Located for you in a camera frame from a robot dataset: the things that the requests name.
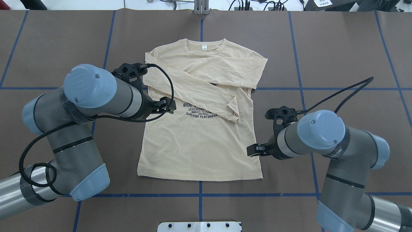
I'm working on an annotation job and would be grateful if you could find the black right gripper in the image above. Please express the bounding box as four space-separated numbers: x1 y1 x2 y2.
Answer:
246 106 298 160

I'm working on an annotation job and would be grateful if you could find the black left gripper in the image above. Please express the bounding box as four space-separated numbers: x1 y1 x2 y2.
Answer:
111 63 176 120

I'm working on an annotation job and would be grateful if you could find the beige long-sleeve printed shirt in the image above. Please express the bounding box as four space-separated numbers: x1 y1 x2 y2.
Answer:
137 39 267 181

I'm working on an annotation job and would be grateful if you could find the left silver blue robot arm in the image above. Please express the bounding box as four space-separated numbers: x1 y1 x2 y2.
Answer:
0 63 176 219

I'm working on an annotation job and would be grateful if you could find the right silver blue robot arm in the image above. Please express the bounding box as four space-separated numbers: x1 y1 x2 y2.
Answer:
246 106 412 232

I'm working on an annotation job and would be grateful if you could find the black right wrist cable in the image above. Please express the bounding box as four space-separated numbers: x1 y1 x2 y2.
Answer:
296 76 374 115

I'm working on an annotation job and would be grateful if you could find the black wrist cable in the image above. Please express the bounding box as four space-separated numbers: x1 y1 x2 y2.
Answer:
19 63 175 188
296 76 374 115

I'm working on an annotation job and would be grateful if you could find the aluminium frame post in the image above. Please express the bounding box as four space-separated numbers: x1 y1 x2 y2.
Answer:
194 0 210 15

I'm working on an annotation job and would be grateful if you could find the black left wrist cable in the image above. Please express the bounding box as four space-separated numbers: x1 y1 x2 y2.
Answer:
19 63 175 188

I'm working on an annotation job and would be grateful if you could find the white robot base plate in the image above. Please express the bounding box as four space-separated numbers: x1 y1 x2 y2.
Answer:
157 221 242 232

